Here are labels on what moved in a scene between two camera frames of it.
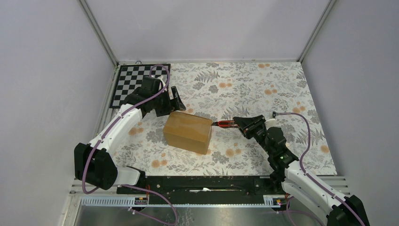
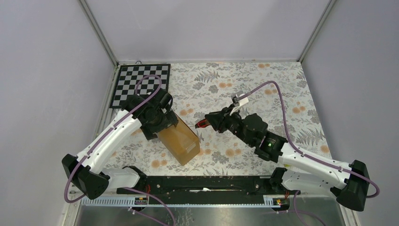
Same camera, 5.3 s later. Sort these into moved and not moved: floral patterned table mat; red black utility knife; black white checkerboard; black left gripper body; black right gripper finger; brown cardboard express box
Moved: black left gripper body; brown cardboard express box; black right gripper finger; red black utility knife
Not moved: black white checkerboard; floral patterned table mat
